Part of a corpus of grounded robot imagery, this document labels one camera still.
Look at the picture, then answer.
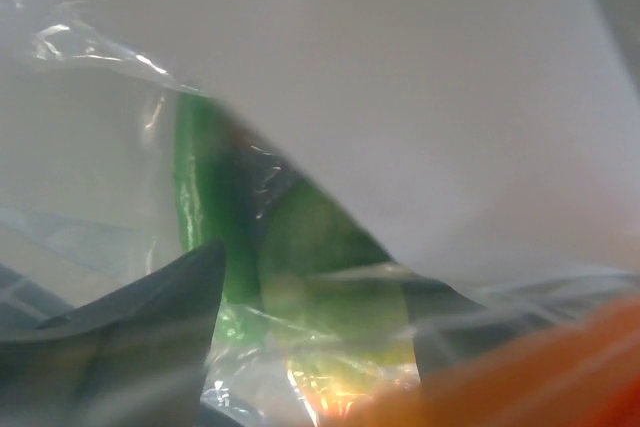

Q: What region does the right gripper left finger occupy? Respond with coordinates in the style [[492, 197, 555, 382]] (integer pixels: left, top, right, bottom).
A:
[[1, 242, 226, 426]]

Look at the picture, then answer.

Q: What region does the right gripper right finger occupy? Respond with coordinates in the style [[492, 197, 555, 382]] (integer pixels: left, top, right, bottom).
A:
[[402, 279, 500, 380]]

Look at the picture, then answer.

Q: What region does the green fake cucumber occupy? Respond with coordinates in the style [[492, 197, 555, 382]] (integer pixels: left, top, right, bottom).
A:
[[173, 93, 267, 346]]

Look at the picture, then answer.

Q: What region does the clear zip top bag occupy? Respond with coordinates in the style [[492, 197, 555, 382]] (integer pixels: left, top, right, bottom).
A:
[[1, 0, 639, 426]]

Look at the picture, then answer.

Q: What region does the orange green fake mango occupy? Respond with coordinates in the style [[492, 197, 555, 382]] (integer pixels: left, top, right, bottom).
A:
[[258, 181, 639, 426]]

